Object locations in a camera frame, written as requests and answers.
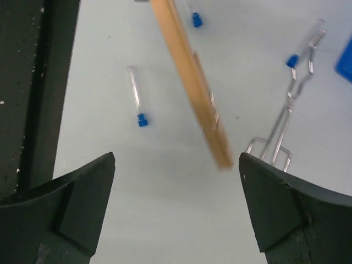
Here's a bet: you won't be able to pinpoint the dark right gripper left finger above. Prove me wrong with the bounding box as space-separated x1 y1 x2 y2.
1 152 116 264

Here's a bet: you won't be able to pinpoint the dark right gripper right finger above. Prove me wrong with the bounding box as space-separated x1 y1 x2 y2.
239 153 351 263

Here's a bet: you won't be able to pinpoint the metal crucible tongs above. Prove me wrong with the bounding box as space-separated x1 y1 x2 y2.
246 29 327 172

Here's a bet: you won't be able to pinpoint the wooden test tube clamp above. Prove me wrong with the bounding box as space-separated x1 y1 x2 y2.
150 0 234 169

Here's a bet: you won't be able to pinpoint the blue-capped test tube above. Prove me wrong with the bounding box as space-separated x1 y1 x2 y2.
189 1 203 28
286 19 326 68
126 65 149 127

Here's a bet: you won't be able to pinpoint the blue plastic bin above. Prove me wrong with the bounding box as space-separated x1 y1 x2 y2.
335 37 352 83

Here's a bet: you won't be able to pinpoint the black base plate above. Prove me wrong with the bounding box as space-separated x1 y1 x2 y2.
1 1 80 197

